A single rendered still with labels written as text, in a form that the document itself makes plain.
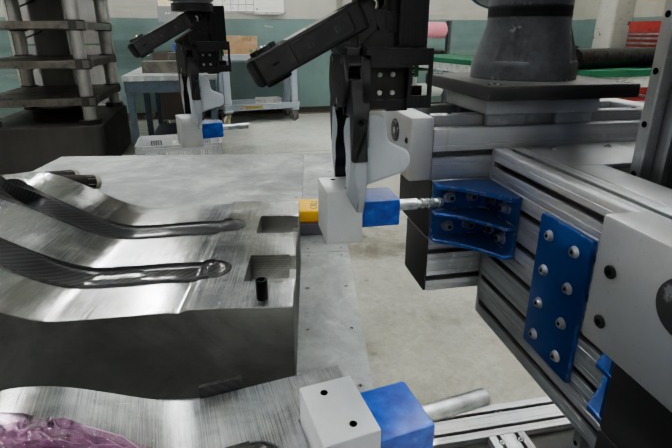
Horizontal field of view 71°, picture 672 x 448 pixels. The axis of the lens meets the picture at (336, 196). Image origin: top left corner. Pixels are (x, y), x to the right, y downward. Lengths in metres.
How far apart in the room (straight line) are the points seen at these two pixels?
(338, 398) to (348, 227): 0.19
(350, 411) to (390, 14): 0.32
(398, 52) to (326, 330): 0.29
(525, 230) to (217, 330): 0.41
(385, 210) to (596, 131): 0.42
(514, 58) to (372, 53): 0.35
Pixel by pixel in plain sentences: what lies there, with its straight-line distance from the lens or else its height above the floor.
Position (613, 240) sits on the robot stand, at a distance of 0.34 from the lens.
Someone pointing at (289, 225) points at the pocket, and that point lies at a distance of 0.58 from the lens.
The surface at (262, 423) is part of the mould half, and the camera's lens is 0.35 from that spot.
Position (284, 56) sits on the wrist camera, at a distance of 0.42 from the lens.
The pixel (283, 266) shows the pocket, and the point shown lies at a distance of 0.49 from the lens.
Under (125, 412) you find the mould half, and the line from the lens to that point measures 0.35.
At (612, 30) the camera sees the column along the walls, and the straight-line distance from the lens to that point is 7.19.
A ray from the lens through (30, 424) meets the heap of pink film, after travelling 0.32.
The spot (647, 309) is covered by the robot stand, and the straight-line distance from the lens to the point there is 0.33.
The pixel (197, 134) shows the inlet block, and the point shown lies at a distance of 0.90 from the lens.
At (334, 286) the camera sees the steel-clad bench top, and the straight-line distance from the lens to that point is 0.60.
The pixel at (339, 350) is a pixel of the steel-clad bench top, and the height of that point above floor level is 0.80.
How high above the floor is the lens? 1.10
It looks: 19 degrees down
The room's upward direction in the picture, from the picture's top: straight up
